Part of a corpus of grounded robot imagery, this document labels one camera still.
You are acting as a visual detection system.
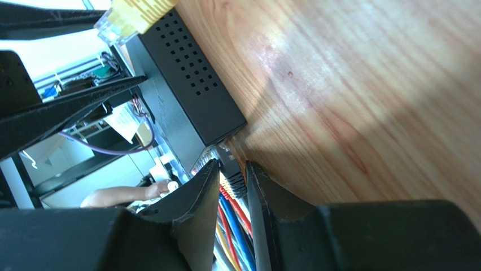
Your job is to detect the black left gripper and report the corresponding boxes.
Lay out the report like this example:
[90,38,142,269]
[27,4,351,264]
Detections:
[1,2,147,160]

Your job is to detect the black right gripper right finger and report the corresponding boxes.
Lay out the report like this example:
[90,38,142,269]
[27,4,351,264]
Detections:
[246,161,480,270]

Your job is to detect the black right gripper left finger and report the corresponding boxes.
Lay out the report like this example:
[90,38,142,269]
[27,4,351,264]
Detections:
[1,159,220,270]

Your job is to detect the grey ethernet cable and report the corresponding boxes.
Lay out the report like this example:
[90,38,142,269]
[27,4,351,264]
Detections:
[216,142,249,200]

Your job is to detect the black network switch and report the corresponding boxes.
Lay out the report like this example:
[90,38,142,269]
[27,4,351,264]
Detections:
[126,10,247,172]

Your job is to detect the person hand in background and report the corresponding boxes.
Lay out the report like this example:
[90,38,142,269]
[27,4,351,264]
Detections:
[80,179,170,208]

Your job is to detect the blue ethernet cable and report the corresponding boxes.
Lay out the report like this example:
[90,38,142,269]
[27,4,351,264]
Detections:
[218,193,258,271]

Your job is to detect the red ethernet cable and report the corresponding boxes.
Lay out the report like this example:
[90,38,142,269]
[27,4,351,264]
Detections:
[217,186,253,271]

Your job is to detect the yellow looped ethernet cable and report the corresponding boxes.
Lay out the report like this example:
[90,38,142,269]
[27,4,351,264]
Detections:
[94,0,180,46]

